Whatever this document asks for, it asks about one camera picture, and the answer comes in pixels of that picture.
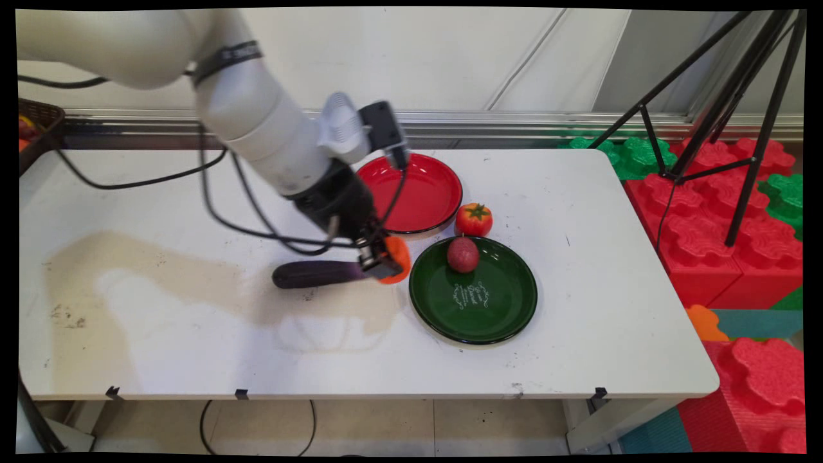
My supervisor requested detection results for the dark green round plate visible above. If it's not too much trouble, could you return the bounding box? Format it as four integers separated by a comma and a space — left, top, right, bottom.
408, 236, 538, 347

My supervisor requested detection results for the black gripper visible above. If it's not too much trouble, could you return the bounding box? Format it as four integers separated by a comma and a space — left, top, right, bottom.
292, 161, 404, 282

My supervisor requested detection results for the black camera tripod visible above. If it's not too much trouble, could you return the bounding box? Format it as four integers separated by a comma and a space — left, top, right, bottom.
588, 9, 808, 248

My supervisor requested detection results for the black cable on floor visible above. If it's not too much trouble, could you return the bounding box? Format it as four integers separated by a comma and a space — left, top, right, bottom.
199, 399, 318, 457

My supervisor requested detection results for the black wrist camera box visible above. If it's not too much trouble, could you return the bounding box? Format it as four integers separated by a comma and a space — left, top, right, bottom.
358, 100, 411, 172

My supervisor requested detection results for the large red foam block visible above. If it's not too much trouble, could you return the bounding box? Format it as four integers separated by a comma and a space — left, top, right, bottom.
624, 172, 745, 309

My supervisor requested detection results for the black looped gripper cable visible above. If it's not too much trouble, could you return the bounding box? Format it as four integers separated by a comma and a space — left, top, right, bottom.
198, 122, 362, 257

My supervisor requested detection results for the purple toy eggplant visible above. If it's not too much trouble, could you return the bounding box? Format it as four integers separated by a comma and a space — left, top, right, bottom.
271, 259, 375, 290

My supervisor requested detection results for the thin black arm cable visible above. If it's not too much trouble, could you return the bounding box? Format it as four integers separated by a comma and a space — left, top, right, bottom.
17, 75, 229, 191

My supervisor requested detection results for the orange toy persimmon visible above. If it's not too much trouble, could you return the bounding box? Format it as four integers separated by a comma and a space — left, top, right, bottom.
379, 235, 412, 286

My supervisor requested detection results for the red round plate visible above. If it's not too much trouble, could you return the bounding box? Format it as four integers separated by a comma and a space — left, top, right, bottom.
356, 152, 464, 235

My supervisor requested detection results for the red toy tomato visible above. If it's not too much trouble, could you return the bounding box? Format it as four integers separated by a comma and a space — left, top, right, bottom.
455, 203, 494, 239

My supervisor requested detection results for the dark wicker basket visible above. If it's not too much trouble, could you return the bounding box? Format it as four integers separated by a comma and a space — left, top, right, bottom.
17, 97, 67, 176

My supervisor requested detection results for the white table leg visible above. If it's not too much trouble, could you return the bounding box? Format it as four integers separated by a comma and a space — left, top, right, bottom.
565, 398, 683, 455

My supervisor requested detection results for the white ribbed camera mount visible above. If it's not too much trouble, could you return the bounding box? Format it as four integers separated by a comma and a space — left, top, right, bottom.
316, 91, 373, 165

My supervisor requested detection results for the dark red toy fruit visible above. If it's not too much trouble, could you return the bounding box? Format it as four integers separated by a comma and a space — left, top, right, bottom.
447, 236, 480, 274

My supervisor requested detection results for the black strap on arm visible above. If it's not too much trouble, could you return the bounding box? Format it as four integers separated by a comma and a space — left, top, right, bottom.
192, 40, 265, 88

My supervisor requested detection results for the short black camera cable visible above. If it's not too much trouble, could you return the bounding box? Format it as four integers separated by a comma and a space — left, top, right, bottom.
373, 149, 410, 240

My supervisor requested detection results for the green foam block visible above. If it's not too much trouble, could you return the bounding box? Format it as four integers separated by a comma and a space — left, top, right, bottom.
557, 134, 678, 181
757, 172, 805, 241

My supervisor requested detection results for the aluminium wall rail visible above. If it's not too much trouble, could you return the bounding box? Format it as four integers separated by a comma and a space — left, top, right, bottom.
64, 108, 805, 143

